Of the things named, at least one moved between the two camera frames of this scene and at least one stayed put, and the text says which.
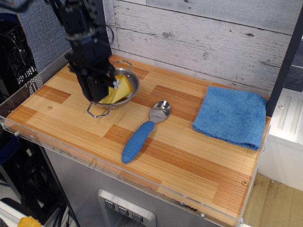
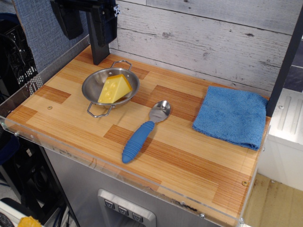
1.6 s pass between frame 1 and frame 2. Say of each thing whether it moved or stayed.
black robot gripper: moved
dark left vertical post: stayed
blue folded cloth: stayed
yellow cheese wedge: stayed
